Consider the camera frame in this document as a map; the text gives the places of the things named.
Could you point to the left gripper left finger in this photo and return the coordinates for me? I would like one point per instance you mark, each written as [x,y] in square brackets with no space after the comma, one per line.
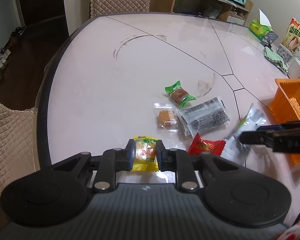
[109,163]

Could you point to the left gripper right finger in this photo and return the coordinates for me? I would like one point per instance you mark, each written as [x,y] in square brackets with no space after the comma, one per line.
[177,161]

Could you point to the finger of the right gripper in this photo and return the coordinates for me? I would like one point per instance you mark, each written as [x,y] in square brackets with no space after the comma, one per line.
[270,127]
[257,138]

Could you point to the yellow candy packet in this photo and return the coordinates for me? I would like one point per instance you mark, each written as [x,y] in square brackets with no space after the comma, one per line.
[145,157]

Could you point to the clear brown biscuit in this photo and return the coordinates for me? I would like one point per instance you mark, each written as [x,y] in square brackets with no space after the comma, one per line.
[166,116]

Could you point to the black white snack sachet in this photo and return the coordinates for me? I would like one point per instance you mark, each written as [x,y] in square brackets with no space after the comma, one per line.
[204,117]

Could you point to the red candy packet on table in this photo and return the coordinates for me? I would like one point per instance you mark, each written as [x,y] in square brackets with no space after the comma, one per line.
[200,145]

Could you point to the orange plastic tray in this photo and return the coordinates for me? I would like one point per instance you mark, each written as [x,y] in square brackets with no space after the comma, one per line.
[285,104]

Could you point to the white cartoon mug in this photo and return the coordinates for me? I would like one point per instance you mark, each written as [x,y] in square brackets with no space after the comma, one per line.
[294,69]

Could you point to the green wrapped candy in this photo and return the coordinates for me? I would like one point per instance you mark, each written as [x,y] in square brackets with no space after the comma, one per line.
[178,94]

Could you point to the green cleaning cloth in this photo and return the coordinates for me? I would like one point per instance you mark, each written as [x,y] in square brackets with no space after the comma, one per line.
[275,59]

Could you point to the patterned grey mug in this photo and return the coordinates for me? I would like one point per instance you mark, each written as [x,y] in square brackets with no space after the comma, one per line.
[285,53]

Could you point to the grey phone stand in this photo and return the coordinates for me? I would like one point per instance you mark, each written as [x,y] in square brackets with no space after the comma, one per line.
[269,39]

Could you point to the walnut drink carton box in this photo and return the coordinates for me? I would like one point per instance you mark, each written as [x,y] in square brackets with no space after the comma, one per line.
[291,40]

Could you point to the quilted beige chair near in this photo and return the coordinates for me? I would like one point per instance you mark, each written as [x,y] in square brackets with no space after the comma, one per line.
[18,154]

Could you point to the green tissue box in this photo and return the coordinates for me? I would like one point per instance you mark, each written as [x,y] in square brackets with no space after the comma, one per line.
[260,26]

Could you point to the wooden shelf unit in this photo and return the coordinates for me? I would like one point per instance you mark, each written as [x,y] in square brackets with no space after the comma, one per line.
[224,10]

